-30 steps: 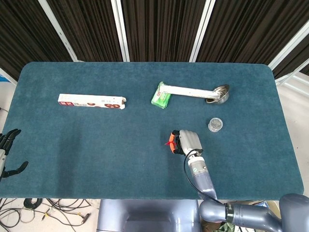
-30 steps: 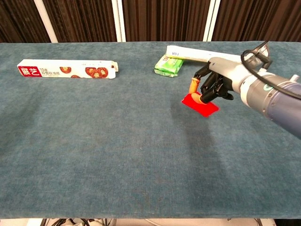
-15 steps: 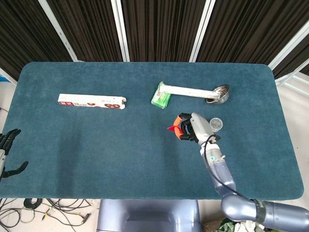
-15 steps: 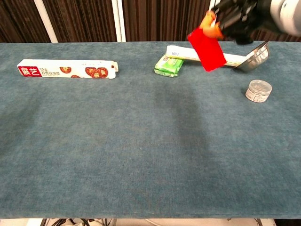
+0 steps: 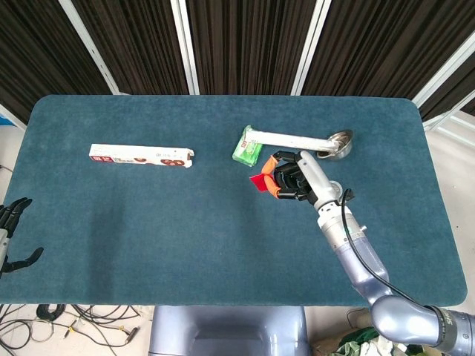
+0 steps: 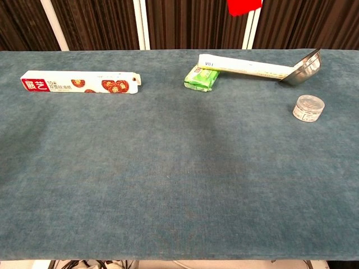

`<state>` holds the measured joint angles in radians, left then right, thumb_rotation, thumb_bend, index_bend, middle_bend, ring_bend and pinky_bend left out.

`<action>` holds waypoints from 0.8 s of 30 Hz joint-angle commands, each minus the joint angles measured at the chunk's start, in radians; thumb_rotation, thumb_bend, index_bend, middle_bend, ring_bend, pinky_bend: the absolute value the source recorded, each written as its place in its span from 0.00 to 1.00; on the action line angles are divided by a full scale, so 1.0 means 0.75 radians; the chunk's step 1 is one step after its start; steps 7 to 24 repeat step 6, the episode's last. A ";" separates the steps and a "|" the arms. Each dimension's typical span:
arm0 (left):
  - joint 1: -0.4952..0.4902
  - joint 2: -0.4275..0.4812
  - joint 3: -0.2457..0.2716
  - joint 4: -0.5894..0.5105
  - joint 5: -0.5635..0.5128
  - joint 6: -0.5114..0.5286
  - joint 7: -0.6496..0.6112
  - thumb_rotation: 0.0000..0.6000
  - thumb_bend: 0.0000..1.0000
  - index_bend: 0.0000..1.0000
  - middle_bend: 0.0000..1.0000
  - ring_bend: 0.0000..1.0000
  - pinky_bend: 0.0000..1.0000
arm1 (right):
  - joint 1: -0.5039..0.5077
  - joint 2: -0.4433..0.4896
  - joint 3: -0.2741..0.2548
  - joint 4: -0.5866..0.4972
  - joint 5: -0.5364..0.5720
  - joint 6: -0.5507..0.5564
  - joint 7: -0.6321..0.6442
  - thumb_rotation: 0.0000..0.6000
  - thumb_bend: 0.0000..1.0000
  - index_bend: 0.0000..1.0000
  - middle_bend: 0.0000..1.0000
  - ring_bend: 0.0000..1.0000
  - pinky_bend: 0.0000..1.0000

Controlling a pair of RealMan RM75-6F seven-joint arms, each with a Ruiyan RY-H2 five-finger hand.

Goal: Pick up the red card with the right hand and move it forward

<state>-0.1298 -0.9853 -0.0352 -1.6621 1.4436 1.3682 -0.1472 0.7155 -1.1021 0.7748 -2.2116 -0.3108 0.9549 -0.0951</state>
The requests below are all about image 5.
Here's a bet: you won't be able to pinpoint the long plain white box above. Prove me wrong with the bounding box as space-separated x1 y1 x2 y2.
246 128 337 154

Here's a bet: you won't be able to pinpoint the white box with red print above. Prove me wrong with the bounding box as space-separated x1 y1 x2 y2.
88 143 196 170

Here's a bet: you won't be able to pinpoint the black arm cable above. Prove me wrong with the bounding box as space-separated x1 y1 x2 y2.
339 188 438 312

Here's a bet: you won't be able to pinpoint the green crumpled cloth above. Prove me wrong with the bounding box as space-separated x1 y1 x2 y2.
335 325 424 356

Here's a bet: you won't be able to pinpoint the green tissue pack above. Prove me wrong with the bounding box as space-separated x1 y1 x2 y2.
232 125 265 168

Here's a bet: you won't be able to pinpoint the black floor cables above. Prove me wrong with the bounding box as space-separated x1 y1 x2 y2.
0 303 149 348

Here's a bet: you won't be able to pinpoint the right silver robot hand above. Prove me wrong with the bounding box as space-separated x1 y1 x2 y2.
261 149 342 207

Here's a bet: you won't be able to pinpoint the red card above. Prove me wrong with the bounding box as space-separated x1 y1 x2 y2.
249 173 269 194

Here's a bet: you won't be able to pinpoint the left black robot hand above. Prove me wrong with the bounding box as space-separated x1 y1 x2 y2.
0 196 45 276

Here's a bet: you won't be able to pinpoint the blue-grey robot torso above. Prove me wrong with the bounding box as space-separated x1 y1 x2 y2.
148 306 311 356

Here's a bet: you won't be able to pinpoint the dark corrugated screen panel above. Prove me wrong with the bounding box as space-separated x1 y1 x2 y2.
419 55 475 122
0 0 113 124
185 0 316 96
302 0 475 100
72 0 191 96

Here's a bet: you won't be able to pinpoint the teal table cloth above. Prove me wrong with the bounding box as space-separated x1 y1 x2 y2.
0 94 468 307

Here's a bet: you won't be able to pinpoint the stainless steel bowl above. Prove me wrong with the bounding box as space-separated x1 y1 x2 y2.
315 128 354 162

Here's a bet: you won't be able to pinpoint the white screen frame post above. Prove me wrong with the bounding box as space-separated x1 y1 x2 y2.
411 33 475 109
291 0 333 96
170 0 201 96
58 0 130 96

